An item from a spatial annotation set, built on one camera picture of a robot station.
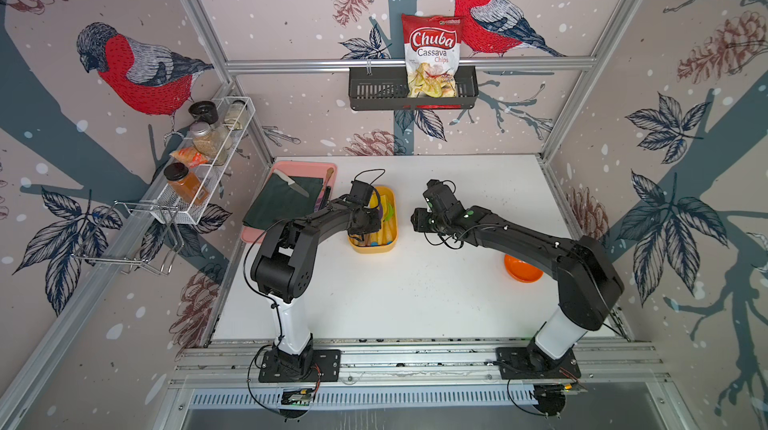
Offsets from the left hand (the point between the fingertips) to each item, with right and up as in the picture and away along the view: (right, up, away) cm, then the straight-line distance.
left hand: (381, 219), depth 98 cm
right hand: (+11, +2, -9) cm, 14 cm away
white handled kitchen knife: (-36, +13, +16) cm, 41 cm away
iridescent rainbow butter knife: (-22, +17, +20) cm, 34 cm away
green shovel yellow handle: (+2, +3, +4) cm, 5 cm away
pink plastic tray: (-36, +17, +18) cm, 44 cm away
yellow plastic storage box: (+2, -5, -4) cm, 7 cm away
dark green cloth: (-39, +5, +12) cm, 42 cm away
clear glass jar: (-43, +33, -11) cm, 55 cm away
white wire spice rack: (-49, +8, -29) cm, 57 cm away
